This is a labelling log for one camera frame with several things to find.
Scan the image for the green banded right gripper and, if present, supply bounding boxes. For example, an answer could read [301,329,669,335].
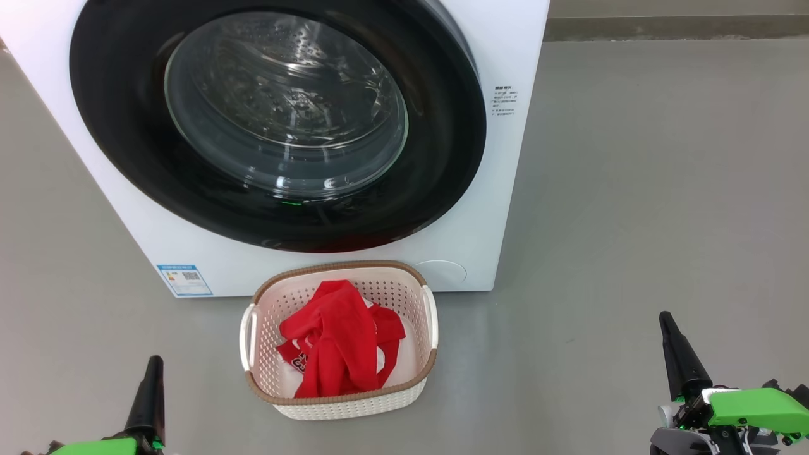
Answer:
[651,311,809,455]

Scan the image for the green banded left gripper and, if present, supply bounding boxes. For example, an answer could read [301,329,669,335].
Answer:
[47,355,166,455]

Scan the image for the red elastic-waist shorts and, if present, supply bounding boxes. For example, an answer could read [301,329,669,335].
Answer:
[278,280,406,399]

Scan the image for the black round glass washer door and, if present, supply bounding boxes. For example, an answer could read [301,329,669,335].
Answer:
[70,0,487,253]

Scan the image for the cream brown-rimmed laundry basket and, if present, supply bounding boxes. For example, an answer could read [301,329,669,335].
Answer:
[239,260,439,421]

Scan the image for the white washing machine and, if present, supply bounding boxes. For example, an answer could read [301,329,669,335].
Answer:
[0,0,550,298]

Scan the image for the blue energy label sticker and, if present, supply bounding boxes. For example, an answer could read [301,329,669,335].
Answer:
[156,264,214,296]

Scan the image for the round white filter cover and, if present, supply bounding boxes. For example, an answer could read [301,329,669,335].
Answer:
[414,260,468,291]

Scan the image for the printed text label on washer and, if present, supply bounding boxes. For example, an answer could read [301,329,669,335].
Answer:
[493,85,519,118]

